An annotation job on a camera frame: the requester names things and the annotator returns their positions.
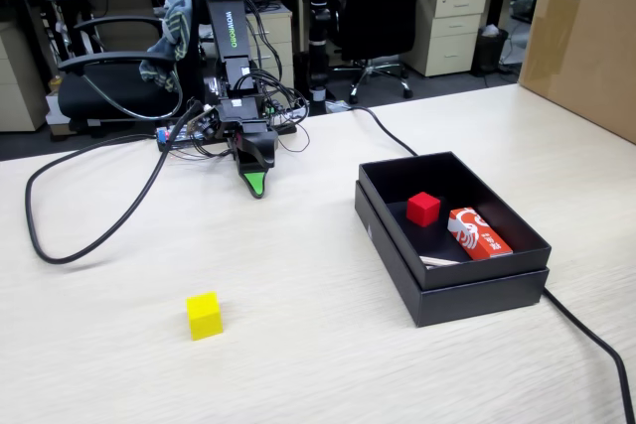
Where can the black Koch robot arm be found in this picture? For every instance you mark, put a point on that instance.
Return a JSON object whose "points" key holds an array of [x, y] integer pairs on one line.
{"points": [[228, 22]]}

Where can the black cylindrical pole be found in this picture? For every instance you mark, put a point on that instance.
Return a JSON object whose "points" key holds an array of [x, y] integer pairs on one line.
{"points": [[319, 22]]}

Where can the red cube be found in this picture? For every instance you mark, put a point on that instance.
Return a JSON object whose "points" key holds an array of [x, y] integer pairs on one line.
{"points": [[422, 210]]}

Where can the black open box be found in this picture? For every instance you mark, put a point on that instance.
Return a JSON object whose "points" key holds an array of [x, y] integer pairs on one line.
{"points": [[472, 302]]}

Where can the black trash bin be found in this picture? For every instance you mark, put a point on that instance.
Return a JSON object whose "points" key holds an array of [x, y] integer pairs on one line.
{"points": [[489, 51]]}

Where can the orange white printed carton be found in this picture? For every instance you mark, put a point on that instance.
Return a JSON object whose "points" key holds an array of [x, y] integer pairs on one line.
{"points": [[479, 238]]}

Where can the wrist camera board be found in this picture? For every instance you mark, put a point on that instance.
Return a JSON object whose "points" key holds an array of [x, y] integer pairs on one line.
{"points": [[205, 123]]}

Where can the black mesh office chair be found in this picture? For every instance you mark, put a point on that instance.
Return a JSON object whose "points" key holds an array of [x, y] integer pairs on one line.
{"points": [[382, 7]]}

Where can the beige drawer cabinet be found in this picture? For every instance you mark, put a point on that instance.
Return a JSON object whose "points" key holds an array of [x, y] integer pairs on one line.
{"points": [[275, 32]]}

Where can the yellow cube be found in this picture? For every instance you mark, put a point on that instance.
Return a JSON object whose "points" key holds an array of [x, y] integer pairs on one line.
{"points": [[204, 317]]}

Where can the black armrest office chair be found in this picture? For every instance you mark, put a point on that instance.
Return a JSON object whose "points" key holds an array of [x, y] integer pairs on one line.
{"points": [[109, 91]]}

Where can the blue controller board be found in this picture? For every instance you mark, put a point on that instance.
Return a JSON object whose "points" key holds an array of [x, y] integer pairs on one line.
{"points": [[166, 136]]}

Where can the black box tray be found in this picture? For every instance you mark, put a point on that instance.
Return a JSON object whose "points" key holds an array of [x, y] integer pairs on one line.
{"points": [[477, 272]]}

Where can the blue striped cloth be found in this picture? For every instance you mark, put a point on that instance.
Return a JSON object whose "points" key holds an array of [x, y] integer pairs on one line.
{"points": [[176, 22]]}

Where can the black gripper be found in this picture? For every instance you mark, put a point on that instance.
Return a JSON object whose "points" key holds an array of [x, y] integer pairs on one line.
{"points": [[238, 113]]}

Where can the beige side cabinet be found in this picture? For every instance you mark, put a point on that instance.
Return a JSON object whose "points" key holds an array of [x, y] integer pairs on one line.
{"points": [[20, 81]]}

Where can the large cardboard box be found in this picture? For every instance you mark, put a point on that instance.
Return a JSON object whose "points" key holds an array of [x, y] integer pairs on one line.
{"points": [[581, 46]]}

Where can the beige three-drawer cabinet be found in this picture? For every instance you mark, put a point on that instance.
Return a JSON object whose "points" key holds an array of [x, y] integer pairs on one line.
{"points": [[447, 27]]}

